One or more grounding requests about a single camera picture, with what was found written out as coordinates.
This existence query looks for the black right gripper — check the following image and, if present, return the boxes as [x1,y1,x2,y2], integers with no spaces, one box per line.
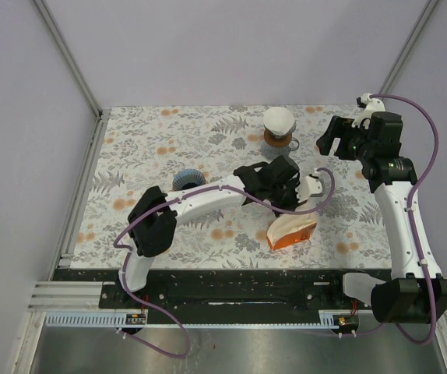
[315,116,375,163]

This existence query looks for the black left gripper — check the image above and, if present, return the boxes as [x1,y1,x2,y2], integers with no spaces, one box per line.
[267,178,308,218]

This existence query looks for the grey glass server jug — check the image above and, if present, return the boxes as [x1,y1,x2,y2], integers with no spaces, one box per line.
[261,136,300,161]

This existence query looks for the dark wooden dripper ring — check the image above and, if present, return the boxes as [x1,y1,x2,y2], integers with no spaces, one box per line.
[262,129,293,150]

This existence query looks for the white paper coffee filter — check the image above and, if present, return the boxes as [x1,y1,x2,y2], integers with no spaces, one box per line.
[263,107,295,136]

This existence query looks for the blue plastic dripper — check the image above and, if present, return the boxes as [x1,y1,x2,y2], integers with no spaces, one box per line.
[172,169,206,191]

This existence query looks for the grey glass dripper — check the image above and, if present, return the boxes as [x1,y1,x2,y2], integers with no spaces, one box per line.
[263,118,296,137]

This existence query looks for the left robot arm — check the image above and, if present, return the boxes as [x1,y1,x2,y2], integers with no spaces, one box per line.
[116,156,322,308]

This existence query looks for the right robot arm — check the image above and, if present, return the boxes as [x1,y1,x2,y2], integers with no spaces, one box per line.
[316,111,447,324]

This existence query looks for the orange coffee filter box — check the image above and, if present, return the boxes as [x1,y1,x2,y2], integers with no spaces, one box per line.
[266,211,318,251]

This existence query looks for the floral table mat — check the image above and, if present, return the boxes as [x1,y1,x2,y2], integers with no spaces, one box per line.
[70,104,391,270]

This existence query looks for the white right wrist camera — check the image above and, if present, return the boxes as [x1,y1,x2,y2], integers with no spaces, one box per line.
[351,93,385,128]

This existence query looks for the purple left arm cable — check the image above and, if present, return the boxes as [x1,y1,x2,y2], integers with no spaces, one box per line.
[113,168,335,358]

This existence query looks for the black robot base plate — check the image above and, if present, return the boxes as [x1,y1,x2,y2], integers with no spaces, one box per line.
[98,267,376,323]

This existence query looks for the aluminium frame rails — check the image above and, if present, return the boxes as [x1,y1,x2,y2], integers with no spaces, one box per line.
[30,1,447,369]

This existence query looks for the white slotted cable duct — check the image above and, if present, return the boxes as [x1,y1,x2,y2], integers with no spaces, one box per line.
[45,312,148,328]

